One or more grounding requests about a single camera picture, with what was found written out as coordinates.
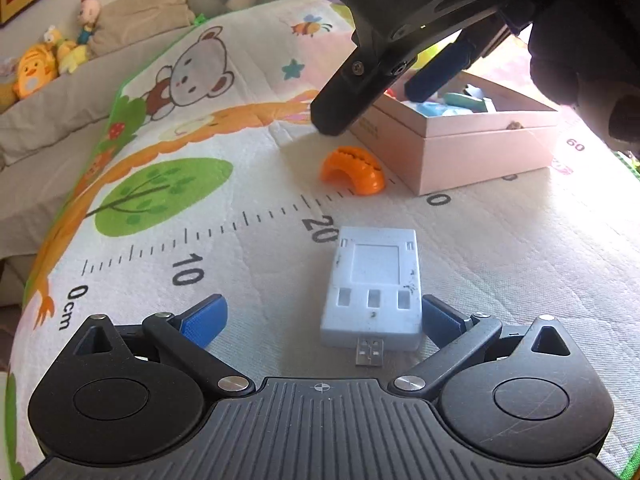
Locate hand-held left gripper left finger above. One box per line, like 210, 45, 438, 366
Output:
70, 294, 257, 397

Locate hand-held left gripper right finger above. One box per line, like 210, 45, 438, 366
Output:
390, 294, 572, 397

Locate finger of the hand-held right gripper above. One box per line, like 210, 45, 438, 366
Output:
404, 22, 516, 102
310, 0, 502, 137

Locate white USB adapter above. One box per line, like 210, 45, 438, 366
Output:
319, 226, 424, 367

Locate pink storage box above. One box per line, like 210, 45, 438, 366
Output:
347, 70, 562, 197

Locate person's right hand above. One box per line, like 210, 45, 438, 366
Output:
527, 0, 640, 156

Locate light blue packet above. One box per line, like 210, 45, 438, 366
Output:
401, 101, 449, 118

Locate teal plastic toy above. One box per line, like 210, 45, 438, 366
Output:
442, 85, 497, 114

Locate orange ridged arch toy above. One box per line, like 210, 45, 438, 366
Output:
320, 146, 387, 197

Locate cartoon printed play mat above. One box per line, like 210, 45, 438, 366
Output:
5, 0, 640, 480

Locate beige pillow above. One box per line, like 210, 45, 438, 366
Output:
87, 0, 197, 59

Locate red hat doll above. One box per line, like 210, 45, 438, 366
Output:
75, 0, 103, 46

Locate pale yellow plush toy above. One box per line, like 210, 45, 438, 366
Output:
57, 42, 91, 75

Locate white yellow duck plush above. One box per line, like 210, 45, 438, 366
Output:
42, 25, 69, 57

